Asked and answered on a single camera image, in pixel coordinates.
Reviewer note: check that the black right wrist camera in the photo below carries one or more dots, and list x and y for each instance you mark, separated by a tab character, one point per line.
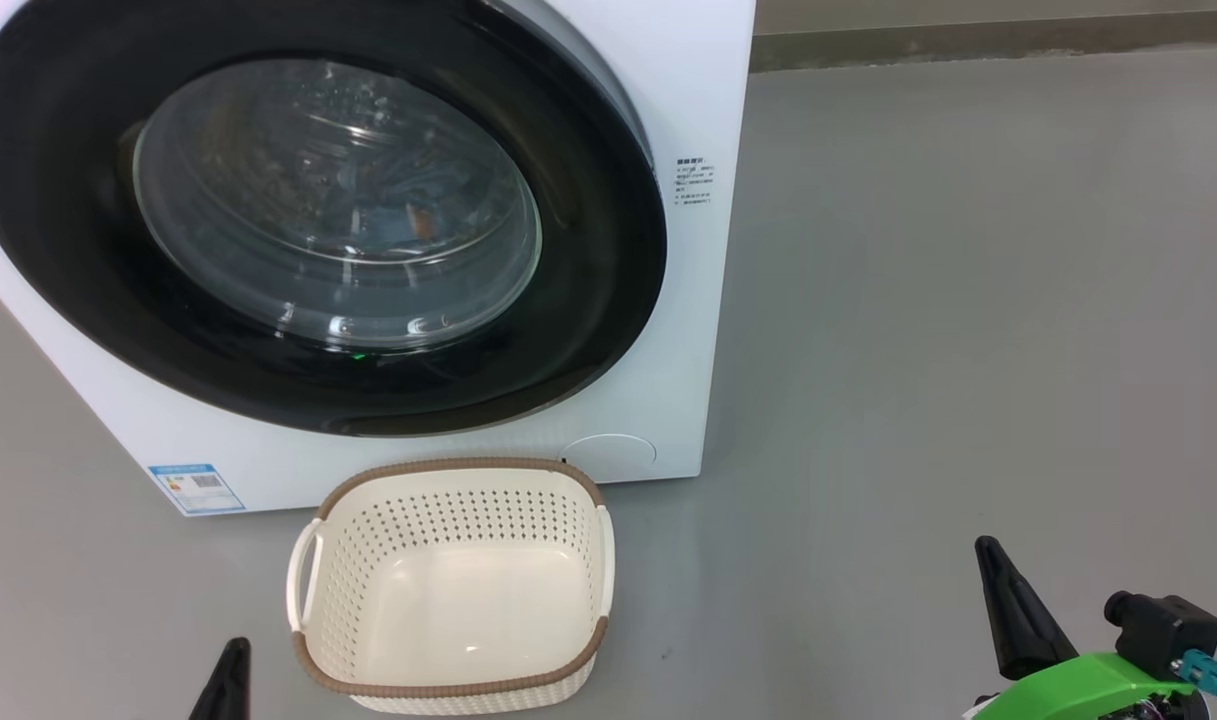
1168	630

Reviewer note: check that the right gripper green-banded body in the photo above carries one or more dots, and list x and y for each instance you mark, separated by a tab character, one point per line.
1068	690

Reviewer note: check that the round white filter cover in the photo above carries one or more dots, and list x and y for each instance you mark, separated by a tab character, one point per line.
610	458

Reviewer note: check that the steel washing machine drum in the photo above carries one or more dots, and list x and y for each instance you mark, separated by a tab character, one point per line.
268	150

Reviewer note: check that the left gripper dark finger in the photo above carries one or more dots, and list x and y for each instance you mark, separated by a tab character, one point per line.
228	690

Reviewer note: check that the white front-load washing machine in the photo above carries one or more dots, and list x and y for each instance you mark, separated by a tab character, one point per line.
698	350

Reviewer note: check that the grey washing machine door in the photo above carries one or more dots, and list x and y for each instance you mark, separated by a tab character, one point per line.
588	300

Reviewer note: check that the blue energy label sticker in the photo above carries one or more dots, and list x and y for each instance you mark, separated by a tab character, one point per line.
197	489

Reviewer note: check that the blue garment with orange print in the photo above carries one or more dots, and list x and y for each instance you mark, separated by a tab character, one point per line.
418	200

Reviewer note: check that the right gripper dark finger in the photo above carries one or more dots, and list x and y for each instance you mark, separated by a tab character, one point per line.
1023	620

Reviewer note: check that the cream perforated laundry basket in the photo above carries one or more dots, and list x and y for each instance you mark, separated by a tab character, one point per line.
458	600

